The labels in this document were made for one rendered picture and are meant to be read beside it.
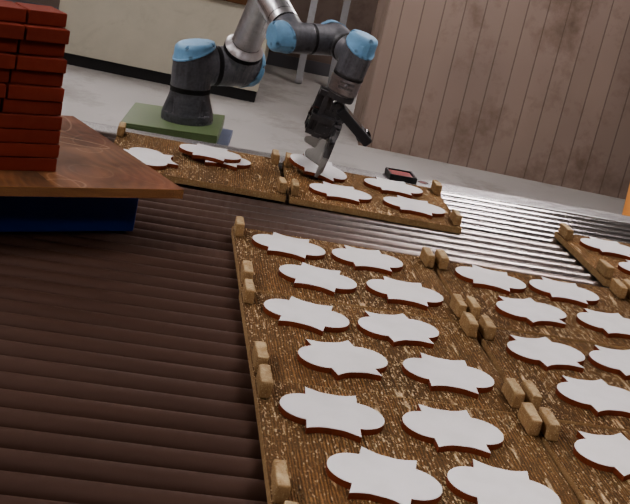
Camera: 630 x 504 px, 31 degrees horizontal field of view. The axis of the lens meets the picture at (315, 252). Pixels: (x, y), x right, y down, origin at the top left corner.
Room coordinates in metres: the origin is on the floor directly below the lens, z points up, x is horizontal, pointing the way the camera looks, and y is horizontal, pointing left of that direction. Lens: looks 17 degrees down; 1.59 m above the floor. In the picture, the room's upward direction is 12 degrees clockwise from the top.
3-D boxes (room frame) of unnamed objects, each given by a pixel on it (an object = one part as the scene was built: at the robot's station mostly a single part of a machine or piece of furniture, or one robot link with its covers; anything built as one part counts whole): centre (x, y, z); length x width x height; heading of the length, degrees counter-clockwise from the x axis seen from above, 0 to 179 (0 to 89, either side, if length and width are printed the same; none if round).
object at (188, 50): (3.21, 0.45, 1.07); 0.13 x 0.12 x 0.14; 122
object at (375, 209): (2.67, -0.10, 0.93); 0.41 x 0.35 x 0.02; 98
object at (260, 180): (2.61, 0.32, 0.93); 0.41 x 0.35 x 0.02; 99
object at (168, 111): (3.21, 0.45, 0.95); 0.15 x 0.15 x 0.10
